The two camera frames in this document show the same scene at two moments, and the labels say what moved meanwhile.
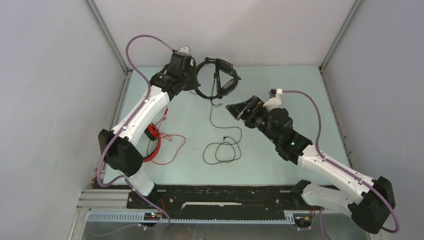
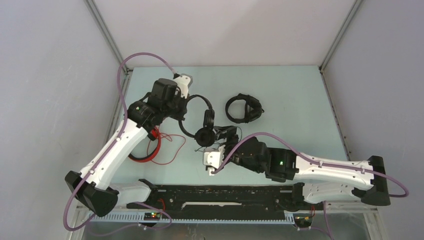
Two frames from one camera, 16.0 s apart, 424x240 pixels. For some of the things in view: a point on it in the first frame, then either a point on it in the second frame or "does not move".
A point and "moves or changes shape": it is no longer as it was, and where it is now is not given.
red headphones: (152, 132) does not move
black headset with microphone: (226, 82) moves or changes shape
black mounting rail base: (218, 197) does not move
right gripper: (238, 110) -> (232, 138)
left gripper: (194, 85) -> (180, 115)
